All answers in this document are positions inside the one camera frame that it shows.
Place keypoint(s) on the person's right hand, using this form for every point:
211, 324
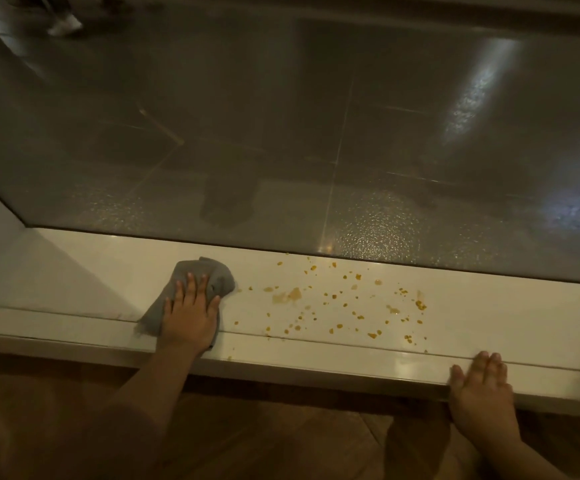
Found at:
482, 399

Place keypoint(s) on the person's left hand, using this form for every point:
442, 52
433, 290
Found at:
190, 322

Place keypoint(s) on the person's left little finger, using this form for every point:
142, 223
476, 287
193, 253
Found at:
167, 306

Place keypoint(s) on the person's right thumb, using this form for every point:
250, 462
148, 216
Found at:
456, 377

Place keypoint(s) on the person's left middle finger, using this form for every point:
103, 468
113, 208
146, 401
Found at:
190, 285

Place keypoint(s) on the person's right middle finger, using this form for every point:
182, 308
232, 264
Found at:
494, 367

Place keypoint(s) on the person's left thumb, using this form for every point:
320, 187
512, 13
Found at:
214, 304

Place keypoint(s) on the grey cleaning cloth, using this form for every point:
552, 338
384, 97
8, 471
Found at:
197, 274

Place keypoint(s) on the person's left forearm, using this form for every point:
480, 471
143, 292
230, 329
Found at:
152, 382

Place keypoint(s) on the person's right forearm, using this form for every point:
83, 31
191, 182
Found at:
525, 457

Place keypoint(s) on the white window sill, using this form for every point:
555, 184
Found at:
470, 319

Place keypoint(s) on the scattered orange crumbs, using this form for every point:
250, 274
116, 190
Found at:
337, 297

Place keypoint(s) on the large glass window pane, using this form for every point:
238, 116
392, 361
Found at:
290, 129

